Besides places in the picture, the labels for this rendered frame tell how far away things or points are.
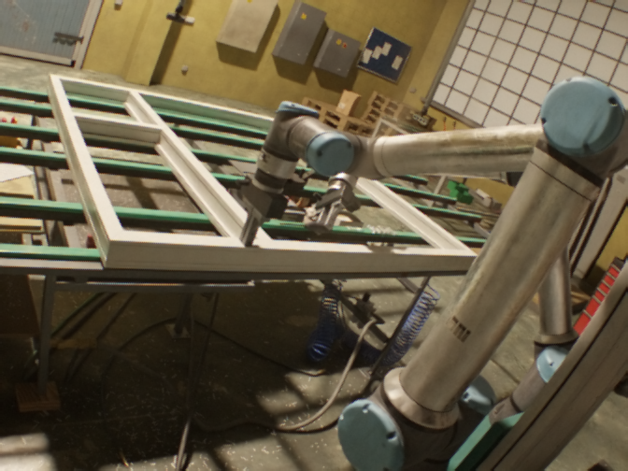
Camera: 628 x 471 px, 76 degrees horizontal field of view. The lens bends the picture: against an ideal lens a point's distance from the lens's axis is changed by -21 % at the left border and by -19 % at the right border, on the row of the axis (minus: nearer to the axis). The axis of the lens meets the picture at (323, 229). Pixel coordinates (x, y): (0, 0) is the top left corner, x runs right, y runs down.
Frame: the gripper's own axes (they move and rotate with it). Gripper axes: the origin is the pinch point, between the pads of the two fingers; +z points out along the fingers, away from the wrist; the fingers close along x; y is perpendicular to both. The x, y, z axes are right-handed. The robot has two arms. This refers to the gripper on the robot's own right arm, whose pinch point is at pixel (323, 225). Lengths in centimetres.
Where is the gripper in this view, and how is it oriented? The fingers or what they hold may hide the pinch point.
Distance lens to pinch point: 155.9
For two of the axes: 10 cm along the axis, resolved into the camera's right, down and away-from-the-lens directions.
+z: -3.1, 7.2, -6.2
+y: -6.8, -6.2, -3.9
